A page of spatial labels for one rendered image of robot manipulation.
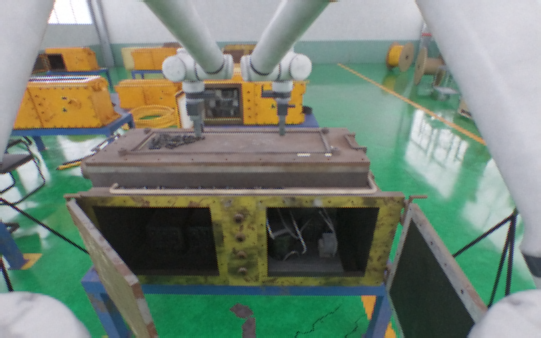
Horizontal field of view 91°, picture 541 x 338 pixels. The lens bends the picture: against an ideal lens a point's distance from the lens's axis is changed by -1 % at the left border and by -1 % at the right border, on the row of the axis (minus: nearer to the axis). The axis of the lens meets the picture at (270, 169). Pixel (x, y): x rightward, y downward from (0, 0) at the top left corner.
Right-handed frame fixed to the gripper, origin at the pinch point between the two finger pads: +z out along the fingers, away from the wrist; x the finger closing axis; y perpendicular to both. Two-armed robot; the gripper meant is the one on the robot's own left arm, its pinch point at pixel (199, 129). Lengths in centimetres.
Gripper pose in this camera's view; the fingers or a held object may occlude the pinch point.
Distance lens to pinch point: 126.6
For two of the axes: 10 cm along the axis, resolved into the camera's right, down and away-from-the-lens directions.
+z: 0.1, 8.8, 4.7
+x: -0.2, 4.7, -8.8
